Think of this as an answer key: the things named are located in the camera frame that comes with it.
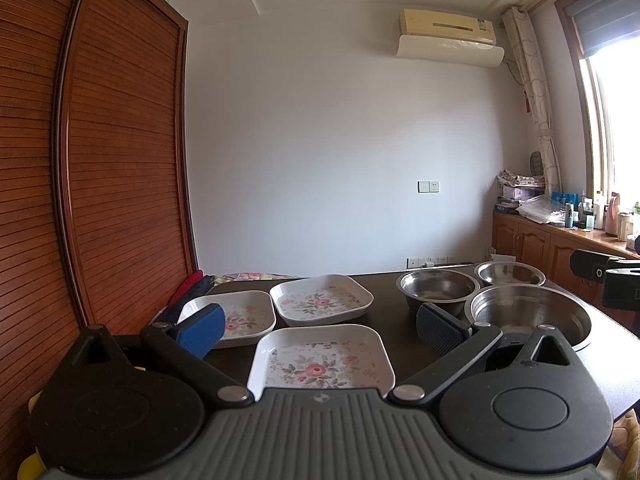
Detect medium steel bowl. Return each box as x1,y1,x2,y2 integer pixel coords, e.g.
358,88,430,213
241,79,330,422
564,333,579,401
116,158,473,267
396,269,480,316

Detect large steel bowl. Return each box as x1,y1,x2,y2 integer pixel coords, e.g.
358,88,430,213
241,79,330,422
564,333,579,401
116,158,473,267
464,284,592,351

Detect small steel bowl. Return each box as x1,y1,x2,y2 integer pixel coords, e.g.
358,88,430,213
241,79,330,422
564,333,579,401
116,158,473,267
474,261,546,286

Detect floral square plate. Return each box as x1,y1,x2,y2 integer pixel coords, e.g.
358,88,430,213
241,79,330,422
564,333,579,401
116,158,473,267
246,324,396,399

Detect red and navy clothes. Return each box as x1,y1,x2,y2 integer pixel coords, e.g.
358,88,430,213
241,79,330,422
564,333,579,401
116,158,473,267
154,270,215,324

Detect bottles on sideboard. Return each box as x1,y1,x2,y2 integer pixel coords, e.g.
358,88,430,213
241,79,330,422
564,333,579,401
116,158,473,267
551,191,639,242

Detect wooden sideboard cabinet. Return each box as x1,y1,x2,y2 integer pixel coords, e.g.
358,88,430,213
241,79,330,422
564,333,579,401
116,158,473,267
491,211,639,334

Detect floral bedspread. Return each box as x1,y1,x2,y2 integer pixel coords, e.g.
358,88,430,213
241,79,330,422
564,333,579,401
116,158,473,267
214,272,291,286

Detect stack of boxes and papers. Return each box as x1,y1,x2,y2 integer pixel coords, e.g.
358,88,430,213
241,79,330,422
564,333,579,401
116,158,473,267
494,170,546,214

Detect wooden louvered wardrobe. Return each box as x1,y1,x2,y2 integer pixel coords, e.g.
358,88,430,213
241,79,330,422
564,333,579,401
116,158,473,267
1,0,198,479

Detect yellow plush toy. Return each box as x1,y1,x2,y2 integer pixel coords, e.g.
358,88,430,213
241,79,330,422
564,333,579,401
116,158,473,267
16,391,47,480

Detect window roller blind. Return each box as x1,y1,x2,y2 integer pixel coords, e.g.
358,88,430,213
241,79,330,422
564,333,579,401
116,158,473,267
566,0,640,58

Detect patterned curtain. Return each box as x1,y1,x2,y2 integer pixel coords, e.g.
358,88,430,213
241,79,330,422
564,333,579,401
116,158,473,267
502,6,562,196

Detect wall power outlet strip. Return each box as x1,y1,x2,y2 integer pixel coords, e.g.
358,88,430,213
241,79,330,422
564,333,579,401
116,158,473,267
406,256,456,269

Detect wall light switch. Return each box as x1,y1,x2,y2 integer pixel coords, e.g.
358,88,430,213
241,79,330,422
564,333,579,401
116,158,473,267
416,180,440,194

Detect wall air conditioner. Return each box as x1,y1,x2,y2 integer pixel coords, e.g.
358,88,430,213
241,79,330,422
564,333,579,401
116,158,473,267
397,9,504,68

